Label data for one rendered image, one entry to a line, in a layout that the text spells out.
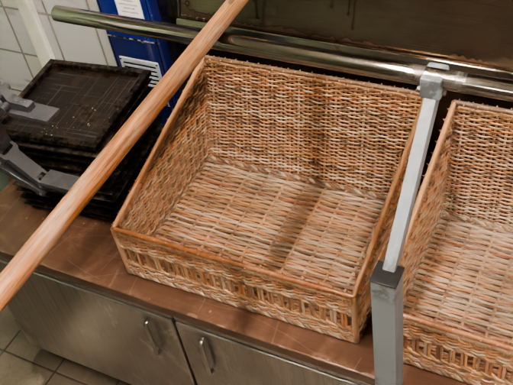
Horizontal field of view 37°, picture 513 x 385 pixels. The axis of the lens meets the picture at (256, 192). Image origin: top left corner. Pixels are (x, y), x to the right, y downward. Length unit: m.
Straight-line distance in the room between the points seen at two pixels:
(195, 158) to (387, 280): 0.84
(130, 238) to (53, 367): 0.86
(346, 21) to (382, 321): 0.67
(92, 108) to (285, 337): 0.69
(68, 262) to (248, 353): 0.48
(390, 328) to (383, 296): 0.08
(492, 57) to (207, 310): 0.77
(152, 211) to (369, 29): 0.63
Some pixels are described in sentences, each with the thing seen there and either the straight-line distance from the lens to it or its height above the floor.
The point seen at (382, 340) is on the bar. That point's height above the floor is 0.80.
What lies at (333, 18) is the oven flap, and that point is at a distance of 1.64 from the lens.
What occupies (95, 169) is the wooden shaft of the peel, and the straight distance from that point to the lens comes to 1.05.
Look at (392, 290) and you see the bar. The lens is 1.17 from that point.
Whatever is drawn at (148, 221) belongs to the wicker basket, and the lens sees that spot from 1.77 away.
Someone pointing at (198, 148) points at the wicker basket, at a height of 0.65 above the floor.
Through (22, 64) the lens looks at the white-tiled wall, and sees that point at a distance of 2.35.
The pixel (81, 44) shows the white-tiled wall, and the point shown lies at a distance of 2.12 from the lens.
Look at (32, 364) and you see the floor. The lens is 2.44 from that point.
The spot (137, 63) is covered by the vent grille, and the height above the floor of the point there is 0.79.
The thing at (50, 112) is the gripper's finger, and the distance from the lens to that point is 1.09.
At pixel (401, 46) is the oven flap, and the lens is 1.60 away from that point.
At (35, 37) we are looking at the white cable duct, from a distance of 2.19.
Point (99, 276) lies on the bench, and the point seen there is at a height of 0.58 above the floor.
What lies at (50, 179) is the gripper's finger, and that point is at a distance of 1.20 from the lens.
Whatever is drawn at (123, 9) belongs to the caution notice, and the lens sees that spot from 1.90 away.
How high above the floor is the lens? 1.87
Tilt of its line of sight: 45 degrees down
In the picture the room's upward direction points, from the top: 11 degrees counter-clockwise
